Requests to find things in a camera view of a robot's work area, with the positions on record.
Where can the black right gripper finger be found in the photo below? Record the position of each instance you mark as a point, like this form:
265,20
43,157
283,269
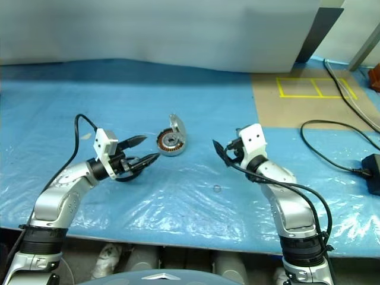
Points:
222,153

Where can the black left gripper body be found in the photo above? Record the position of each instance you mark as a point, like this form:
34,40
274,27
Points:
120,164

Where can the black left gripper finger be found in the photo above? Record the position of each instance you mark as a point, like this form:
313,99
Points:
145,162
135,142

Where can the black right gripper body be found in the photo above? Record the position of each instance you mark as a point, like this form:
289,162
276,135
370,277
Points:
236,148

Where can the silver motor base copper windings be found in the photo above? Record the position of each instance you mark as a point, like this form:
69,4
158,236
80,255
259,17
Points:
166,146

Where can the round grey rotor disc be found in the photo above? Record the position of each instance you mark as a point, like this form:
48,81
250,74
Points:
181,133

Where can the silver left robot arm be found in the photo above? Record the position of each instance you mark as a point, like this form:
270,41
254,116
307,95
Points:
56,190

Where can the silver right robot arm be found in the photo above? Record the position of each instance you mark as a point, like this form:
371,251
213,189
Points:
285,202

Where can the small clear tape scrap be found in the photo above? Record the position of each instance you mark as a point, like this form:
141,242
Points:
86,136

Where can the brown paper sheet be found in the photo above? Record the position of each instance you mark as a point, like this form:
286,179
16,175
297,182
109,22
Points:
285,112

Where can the blue plastic table sheet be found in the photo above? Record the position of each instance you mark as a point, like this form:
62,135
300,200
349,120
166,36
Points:
178,98

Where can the yellow tape rectangle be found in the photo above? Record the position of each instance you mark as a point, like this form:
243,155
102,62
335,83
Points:
302,96

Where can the white scuffed rounded shape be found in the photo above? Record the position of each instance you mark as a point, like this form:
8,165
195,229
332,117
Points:
107,258

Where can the grey rounded shape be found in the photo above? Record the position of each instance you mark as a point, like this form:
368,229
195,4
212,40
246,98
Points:
230,270
142,258

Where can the white backdrop board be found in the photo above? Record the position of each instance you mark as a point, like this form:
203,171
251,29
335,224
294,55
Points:
148,29

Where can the grey robot torso silver chevron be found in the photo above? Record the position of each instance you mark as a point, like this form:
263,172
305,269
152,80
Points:
133,279

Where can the black power adapter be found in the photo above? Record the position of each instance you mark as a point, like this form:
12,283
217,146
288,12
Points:
373,172

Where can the dark grey slanted panel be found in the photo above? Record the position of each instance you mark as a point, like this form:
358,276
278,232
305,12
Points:
319,35

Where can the red-brown block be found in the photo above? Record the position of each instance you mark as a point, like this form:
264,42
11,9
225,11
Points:
375,78

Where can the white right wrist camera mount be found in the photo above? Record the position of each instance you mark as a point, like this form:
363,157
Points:
252,142

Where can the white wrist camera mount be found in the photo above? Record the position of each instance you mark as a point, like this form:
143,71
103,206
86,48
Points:
252,142
102,142

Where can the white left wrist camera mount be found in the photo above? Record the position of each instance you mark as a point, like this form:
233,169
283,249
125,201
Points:
102,142

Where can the aluminium profile post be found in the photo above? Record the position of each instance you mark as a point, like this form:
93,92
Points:
365,44

